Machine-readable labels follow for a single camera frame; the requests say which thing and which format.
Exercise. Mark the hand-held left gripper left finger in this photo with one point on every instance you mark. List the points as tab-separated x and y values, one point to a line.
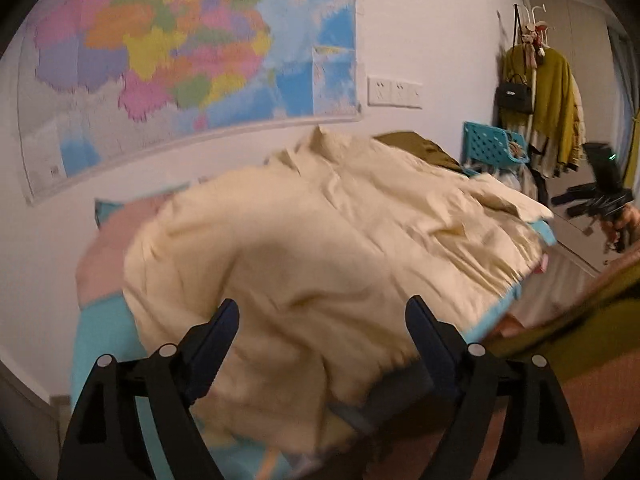
220	342

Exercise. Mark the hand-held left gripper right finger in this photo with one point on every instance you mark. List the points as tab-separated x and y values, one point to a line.
425	342

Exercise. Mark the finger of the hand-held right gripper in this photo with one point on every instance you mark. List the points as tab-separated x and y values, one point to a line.
582	208
575	194

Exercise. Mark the cream pants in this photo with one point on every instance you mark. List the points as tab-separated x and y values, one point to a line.
320	270

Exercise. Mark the person's right forearm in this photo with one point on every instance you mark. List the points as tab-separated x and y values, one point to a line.
565	315

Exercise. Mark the person's right hand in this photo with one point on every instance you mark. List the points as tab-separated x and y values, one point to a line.
627	227

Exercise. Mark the olive hanging coat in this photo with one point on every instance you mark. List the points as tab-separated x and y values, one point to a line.
552	105

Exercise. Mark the blue plastic basket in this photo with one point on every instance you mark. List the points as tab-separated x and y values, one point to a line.
492	144

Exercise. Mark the grey wardrobe door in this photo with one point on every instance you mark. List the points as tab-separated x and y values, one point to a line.
575	60

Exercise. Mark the black handbag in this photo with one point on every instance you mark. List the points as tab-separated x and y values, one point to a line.
515	95

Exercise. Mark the turquoise bedsheet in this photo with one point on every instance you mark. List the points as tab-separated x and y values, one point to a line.
100	350

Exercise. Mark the pink pillow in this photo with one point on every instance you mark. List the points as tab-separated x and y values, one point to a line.
107	260

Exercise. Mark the plush toy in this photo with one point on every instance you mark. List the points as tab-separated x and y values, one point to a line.
532	42

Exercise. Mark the olive garment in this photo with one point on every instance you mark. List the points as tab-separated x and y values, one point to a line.
425	150

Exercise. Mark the white coat rack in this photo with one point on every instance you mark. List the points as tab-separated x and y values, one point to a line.
536	25

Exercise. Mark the white wall socket panel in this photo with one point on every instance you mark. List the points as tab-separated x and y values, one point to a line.
395	92

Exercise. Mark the colourful wall map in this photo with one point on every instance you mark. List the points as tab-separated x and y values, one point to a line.
175	60

